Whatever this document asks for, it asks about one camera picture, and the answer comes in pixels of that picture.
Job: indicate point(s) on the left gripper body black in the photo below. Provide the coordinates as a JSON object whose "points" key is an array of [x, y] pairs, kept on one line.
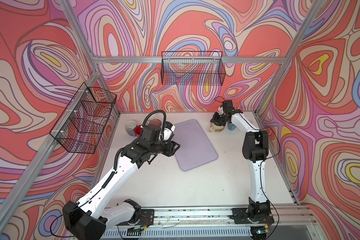
{"points": [[167, 149]]}

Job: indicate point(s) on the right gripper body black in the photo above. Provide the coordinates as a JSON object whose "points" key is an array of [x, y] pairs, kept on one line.
{"points": [[220, 119]]}

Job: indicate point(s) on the beige ceramic teapot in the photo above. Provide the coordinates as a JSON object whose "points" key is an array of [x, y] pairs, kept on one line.
{"points": [[215, 129]]}

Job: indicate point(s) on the blue floral mug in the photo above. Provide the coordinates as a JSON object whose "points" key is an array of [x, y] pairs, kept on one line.
{"points": [[231, 127]]}

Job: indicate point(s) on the pink patterned mug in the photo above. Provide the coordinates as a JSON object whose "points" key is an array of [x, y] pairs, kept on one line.
{"points": [[156, 122]]}

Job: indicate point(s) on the red mug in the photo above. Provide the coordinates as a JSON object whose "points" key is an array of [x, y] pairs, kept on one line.
{"points": [[138, 130]]}

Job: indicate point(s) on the lavender mug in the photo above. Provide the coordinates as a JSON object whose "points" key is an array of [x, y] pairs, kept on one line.
{"points": [[130, 127]]}

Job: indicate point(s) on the light green mug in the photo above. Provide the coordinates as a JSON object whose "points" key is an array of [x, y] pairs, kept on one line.
{"points": [[152, 117]]}

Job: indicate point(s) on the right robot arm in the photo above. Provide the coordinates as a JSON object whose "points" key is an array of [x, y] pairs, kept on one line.
{"points": [[255, 150]]}

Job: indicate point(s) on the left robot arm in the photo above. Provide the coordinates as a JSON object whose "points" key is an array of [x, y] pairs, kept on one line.
{"points": [[88, 218]]}

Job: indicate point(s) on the lavender tray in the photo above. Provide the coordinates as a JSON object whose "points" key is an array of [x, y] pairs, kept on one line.
{"points": [[195, 147]]}

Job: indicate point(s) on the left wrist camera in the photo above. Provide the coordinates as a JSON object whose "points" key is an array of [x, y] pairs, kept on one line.
{"points": [[168, 131]]}

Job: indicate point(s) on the black wire basket back wall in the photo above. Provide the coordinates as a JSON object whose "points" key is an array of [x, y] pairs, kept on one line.
{"points": [[192, 68]]}

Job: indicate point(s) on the black wire basket wall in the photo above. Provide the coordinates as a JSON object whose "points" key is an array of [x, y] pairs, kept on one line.
{"points": [[88, 114], [192, 68]]}

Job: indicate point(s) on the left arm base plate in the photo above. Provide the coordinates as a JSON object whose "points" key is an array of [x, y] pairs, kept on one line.
{"points": [[144, 219]]}

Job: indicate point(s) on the black wire basket left wall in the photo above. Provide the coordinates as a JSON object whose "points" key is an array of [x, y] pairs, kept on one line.
{"points": [[88, 114]]}

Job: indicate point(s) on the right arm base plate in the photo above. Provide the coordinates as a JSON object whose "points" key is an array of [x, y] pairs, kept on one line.
{"points": [[245, 216]]}

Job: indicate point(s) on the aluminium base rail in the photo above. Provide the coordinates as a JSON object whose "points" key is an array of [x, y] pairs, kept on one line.
{"points": [[291, 222]]}

